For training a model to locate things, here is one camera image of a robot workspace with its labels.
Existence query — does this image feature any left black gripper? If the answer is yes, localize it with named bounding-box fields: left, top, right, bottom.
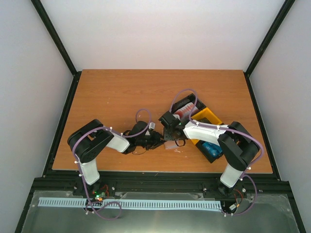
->
left=136, top=132, right=166, bottom=151

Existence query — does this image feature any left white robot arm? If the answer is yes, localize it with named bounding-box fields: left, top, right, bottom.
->
left=67, top=119, right=165, bottom=196

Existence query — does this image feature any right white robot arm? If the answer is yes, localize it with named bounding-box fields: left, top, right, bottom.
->
left=159, top=111, right=264, bottom=196

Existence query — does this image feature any red white card stack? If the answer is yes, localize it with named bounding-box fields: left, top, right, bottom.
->
left=174, top=102, right=199, bottom=120

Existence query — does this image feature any yellow middle card bin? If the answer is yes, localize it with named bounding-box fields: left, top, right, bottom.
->
left=190, top=108, right=224, bottom=146

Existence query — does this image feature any black left card bin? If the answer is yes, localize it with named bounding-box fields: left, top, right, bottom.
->
left=171, top=94, right=206, bottom=121

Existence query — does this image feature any black card bin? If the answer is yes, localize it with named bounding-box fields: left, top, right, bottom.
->
left=171, top=94, right=206, bottom=121
left=195, top=140, right=223, bottom=163

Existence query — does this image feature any black right card bin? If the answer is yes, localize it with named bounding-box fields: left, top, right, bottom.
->
left=195, top=140, right=223, bottom=163

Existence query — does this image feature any blue card stack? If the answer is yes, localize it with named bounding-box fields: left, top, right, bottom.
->
left=202, top=142, right=223, bottom=158

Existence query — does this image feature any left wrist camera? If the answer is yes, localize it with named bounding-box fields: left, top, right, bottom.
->
left=145, top=122, right=156, bottom=136

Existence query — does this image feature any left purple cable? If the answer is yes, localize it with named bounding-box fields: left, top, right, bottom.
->
left=72, top=108, right=153, bottom=221

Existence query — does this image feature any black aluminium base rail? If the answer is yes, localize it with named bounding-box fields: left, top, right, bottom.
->
left=30, top=171, right=293, bottom=200

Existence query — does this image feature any light blue cable duct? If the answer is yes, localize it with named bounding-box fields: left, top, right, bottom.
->
left=38, top=197, right=222, bottom=212

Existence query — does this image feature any right black frame post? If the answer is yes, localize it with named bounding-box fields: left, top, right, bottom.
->
left=244, top=0, right=295, bottom=78

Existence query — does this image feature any black frame post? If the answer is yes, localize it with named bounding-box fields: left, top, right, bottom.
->
left=31, top=0, right=79, bottom=76
left=244, top=0, right=295, bottom=78

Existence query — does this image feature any left black frame post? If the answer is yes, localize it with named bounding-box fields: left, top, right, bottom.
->
left=31, top=0, right=79, bottom=76

